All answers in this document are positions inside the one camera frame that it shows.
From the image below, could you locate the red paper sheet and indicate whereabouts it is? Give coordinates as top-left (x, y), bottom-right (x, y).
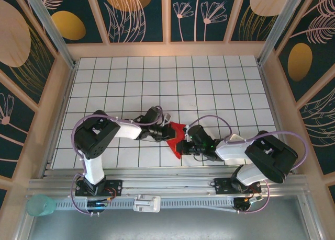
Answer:
top-left (166, 121), bottom-right (189, 160)

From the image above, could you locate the white plastic clamp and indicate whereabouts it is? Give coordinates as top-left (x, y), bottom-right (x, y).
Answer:
top-left (132, 195), bottom-right (161, 213)

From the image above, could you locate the black controller board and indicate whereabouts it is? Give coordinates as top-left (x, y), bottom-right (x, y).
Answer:
top-left (86, 199), bottom-right (110, 209)
top-left (233, 197), bottom-right (262, 212)

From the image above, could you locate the teal plastic cup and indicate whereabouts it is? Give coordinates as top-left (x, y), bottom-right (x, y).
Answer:
top-left (25, 194), bottom-right (56, 216)

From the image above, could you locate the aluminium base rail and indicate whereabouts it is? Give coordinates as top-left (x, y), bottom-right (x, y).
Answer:
top-left (26, 166), bottom-right (311, 199)

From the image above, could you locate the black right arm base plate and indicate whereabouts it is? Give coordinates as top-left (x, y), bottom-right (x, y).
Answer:
top-left (209, 177), bottom-right (262, 195)

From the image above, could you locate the grey slotted cable duct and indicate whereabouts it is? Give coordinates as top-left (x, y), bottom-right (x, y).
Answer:
top-left (53, 198), bottom-right (236, 211)

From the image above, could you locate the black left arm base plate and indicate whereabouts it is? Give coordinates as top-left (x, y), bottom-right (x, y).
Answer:
top-left (75, 179), bottom-right (124, 197)

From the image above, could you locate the aluminium side rail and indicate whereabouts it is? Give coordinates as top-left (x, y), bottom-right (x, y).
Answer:
top-left (39, 63), bottom-right (78, 179)
top-left (258, 62), bottom-right (298, 174)

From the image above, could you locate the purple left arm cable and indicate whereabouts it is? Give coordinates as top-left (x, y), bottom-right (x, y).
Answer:
top-left (71, 105), bottom-right (164, 216)

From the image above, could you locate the aluminium corner post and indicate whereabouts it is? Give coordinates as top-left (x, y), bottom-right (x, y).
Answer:
top-left (20, 0), bottom-right (79, 70)
top-left (257, 0), bottom-right (307, 66)

